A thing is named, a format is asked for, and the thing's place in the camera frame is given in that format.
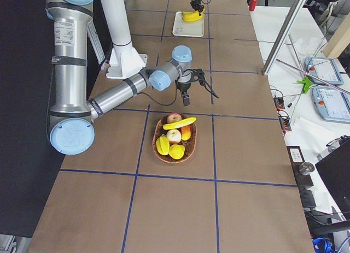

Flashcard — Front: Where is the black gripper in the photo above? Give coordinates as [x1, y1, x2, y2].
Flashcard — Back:
[190, 0, 204, 13]
[177, 81, 191, 106]

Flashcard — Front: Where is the yellow banana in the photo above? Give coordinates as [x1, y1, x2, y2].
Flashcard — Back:
[162, 117, 196, 130]
[182, 15, 203, 23]
[182, 11, 203, 22]
[182, 10, 205, 17]

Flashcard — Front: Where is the woven wicker basket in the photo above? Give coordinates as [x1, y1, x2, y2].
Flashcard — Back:
[152, 113, 197, 164]

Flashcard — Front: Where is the white bear tray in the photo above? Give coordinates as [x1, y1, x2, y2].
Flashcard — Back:
[172, 11, 205, 38]

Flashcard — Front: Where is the red orange mango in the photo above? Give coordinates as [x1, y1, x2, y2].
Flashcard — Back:
[181, 125, 191, 141]

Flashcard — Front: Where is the yellow starfruit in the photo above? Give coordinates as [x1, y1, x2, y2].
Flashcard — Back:
[156, 136, 170, 156]

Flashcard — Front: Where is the yellow pear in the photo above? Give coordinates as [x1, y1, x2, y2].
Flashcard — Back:
[168, 144, 185, 160]

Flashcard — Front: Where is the long metal grabber tool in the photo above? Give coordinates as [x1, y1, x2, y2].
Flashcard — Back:
[276, 34, 350, 96]

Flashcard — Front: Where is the black power box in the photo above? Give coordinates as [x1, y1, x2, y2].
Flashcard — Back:
[287, 146, 313, 189]

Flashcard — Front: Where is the teach pendant far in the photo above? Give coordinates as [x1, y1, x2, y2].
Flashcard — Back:
[304, 57, 344, 86]

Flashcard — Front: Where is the teach pendant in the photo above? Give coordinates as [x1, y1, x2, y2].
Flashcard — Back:
[311, 86, 349, 123]
[304, 57, 344, 86]

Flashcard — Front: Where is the teach pendant near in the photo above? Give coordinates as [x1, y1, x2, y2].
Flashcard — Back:
[311, 86, 349, 123]

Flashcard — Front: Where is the black monitor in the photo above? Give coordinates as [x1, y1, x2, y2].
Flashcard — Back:
[316, 149, 349, 220]

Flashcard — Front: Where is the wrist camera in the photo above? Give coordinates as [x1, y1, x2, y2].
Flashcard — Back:
[191, 68, 205, 84]

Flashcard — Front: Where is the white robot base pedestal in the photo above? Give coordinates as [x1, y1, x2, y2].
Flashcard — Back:
[101, 0, 147, 79]

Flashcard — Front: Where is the aluminium frame post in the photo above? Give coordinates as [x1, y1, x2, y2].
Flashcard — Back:
[262, 0, 306, 75]

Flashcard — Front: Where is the green handled grabber tool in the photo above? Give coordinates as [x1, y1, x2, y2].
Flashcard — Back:
[296, 77, 313, 94]

